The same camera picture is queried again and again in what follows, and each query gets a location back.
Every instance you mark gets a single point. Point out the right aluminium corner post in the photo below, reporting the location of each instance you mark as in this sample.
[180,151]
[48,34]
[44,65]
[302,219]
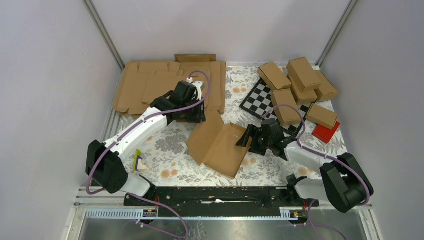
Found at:
[335,34]

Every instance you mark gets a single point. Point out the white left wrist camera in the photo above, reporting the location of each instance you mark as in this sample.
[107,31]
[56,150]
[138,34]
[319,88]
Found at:
[199,85]

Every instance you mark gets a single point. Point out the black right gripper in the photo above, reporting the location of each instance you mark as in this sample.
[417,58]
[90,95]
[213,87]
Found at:
[253,131]

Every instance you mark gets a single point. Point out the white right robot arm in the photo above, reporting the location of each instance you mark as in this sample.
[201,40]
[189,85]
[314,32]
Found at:
[342,182]

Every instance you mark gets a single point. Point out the yellow green small object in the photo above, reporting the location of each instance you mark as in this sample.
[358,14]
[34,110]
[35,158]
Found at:
[137,162]

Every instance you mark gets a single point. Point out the folded cardboard box lower stack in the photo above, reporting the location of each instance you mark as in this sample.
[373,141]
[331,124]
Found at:
[300,97]

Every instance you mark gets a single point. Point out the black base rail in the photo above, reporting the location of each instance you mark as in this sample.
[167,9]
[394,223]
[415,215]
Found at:
[250,197]

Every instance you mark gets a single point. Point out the floral patterned table mat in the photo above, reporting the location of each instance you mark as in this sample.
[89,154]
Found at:
[168,164]

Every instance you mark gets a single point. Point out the black and white chessboard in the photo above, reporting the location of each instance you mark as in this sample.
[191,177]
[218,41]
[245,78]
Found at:
[258,102]

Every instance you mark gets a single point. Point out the stack of flat cardboard blanks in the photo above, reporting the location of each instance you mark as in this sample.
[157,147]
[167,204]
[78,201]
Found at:
[143,81]

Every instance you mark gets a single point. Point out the folded cardboard box on chessboard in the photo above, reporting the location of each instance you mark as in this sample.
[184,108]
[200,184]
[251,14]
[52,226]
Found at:
[287,114]

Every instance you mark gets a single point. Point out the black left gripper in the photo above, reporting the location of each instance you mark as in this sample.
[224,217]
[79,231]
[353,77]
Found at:
[199,117]

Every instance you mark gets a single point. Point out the aluminium corner post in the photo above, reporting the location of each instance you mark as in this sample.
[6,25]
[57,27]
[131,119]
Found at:
[335,34]
[98,22]

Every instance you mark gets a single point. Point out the folded cardboard box top stack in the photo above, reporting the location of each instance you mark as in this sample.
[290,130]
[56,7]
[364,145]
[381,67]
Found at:
[303,74]

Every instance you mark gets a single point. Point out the left aluminium corner post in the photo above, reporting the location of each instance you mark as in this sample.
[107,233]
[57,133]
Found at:
[98,22]

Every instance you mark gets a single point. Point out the slotted metal cable duct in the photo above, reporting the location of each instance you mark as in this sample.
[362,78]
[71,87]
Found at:
[223,213]

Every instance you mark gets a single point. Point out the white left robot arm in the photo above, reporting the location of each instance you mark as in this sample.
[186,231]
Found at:
[104,162]

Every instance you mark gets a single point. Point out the folded cardboard box stack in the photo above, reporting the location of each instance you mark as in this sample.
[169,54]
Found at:
[300,97]
[303,74]

